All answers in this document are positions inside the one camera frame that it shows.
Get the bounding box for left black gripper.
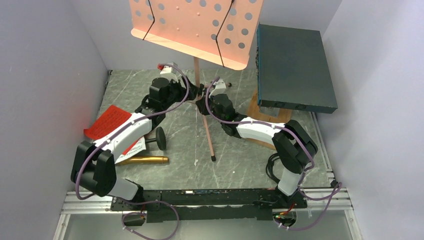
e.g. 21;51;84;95
162;75;200;110

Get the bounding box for pink music stand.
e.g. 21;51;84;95
128;0;265;163

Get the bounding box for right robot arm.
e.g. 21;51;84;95
195;93;318;208

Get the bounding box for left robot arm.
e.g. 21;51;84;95
70;75;204;210

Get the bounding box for wooden board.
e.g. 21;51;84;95
243;89;293;152

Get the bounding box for black round-base stand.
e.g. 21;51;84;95
145;126;167;151

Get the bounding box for white sheet music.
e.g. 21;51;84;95
115;137;147;165

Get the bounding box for red sheet music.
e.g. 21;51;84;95
83;105;132;140

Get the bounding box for gold metal tube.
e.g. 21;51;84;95
115;156;169;166

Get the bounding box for dark teal amplifier box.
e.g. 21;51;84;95
256;24;338;114

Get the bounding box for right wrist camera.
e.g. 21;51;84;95
209;78;232;97

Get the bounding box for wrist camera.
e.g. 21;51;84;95
209;78;232;97
157;64;180;82

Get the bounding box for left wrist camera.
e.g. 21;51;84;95
157;64;180;82

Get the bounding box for coiled black cable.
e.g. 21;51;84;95
265;152;286;184

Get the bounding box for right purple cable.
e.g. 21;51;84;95
204;76;344;232

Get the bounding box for purple cable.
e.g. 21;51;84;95
74;63;190;201
204;76;344;232

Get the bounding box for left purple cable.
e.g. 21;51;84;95
74;63;190;201

